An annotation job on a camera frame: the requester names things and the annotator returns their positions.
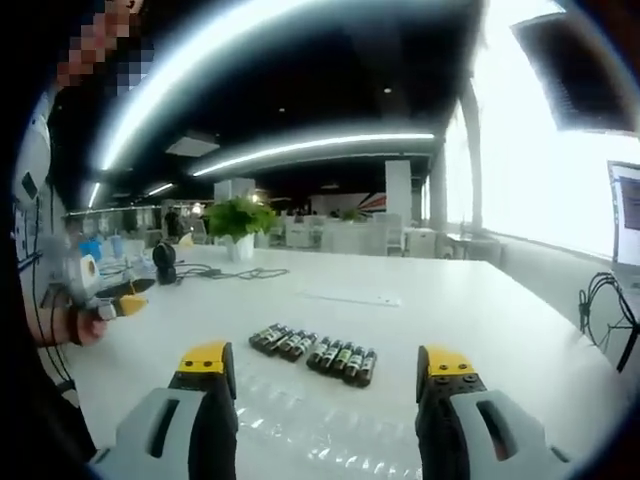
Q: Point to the white worn chest device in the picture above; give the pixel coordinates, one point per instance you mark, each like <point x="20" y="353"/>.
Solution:
<point x="30" y="170"/>

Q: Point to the green potted plant white pot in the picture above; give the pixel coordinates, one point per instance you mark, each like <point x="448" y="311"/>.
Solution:
<point x="241" y="220"/>

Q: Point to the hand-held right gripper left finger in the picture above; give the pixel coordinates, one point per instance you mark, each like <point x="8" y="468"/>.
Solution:
<point x="165" y="420"/>

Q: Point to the black round headphones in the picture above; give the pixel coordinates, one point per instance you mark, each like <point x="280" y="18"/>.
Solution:
<point x="164" y="262"/>

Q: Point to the person's left hand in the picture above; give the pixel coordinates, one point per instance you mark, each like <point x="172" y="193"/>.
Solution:
<point x="90" y="327"/>

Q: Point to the row of brown medicine bottles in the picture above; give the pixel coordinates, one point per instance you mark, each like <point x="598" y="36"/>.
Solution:
<point x="315" y="352"/>

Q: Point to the dark ceiling panel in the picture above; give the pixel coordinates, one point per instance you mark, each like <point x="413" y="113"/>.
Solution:
<point x="580" y="65"/>

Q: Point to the white square pillar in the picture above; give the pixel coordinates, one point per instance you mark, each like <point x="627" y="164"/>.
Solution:
<point x="398" y="187"/>

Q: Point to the blue cup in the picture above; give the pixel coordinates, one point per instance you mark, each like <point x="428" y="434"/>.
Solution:
<point x="117" y="246"/>

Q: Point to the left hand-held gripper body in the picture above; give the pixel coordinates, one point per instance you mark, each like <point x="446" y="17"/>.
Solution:
<point x="75" y="270"/>

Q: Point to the long ceiling light strip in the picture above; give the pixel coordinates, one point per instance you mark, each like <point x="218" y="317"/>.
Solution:
<point x="310" y="150"/>
<point x="200" y="65"/>

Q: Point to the clear plastic box tray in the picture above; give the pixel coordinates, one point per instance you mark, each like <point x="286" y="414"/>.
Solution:
<point x="325" y="440"/>

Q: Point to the white flat table strip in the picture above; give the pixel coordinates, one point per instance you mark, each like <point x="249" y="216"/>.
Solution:
<point x="350" y="298"/>

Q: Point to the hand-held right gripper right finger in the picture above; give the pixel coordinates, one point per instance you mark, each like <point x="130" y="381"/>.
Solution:
<point x="480" y="425"/>

